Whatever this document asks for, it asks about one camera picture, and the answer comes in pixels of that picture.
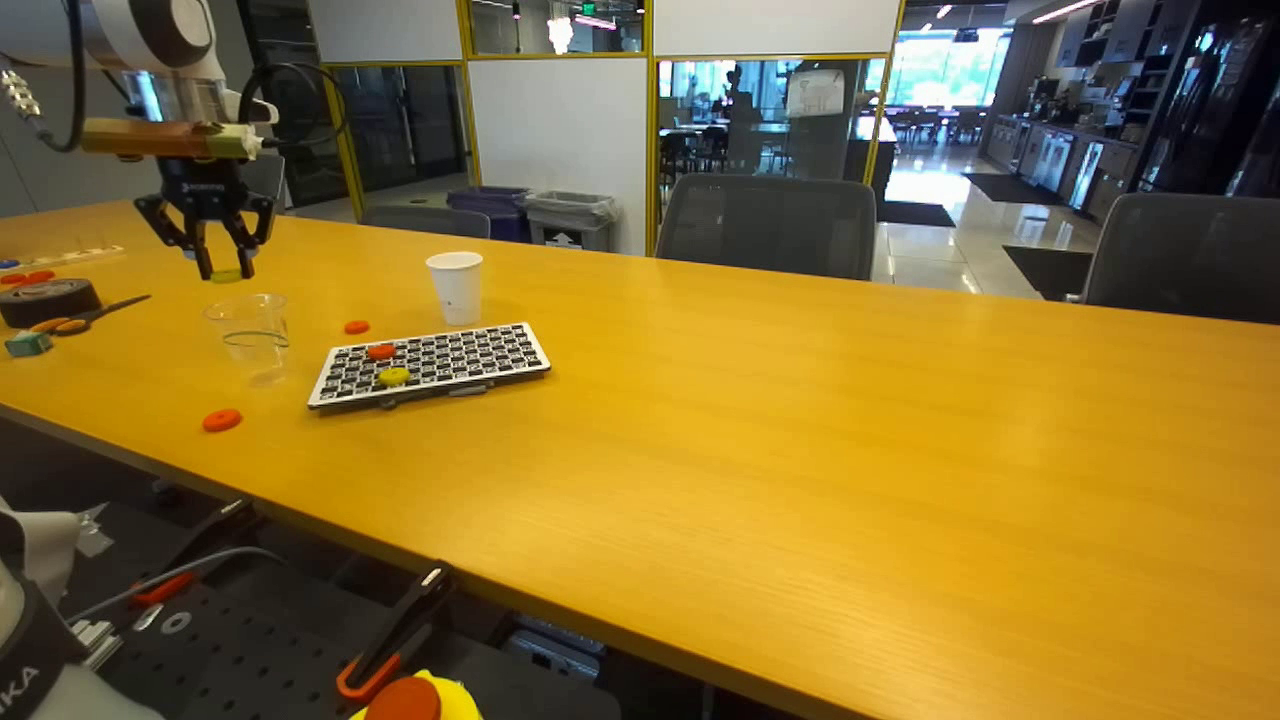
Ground blue lidded waste bin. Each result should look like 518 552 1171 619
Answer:
446 182 535 246

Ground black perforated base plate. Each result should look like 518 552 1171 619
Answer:
95 582 405 720

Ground red handled screwdriver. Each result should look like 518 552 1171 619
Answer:
129 568 203 617

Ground white paper cup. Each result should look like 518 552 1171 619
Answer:
425 246 487 332

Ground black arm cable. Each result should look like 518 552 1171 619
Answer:
0 0 293 154

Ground yellow emergency stop button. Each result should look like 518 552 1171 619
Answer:
349 667 487 720

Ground dark floor mat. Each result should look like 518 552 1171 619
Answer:
875 196 961 226
999 241 1099 303

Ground black clamp orange handle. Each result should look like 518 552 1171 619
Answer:
332 562 455 706

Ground white device with black band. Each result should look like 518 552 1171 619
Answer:
0 497 165 720

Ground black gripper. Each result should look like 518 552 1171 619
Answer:
132 154 280 282

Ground checkered calibration board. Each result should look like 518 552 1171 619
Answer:
303 314 556 416

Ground gray waste bin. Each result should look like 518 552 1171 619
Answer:
521 189 625 255

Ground blue gray box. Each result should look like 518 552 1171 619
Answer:
500 619 607 688

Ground orange handled scissors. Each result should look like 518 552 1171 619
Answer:
36 292 158 339

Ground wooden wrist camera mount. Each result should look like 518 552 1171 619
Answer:
75 117 272 166

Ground clear plastic cup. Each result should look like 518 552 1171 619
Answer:
203 282 298 393

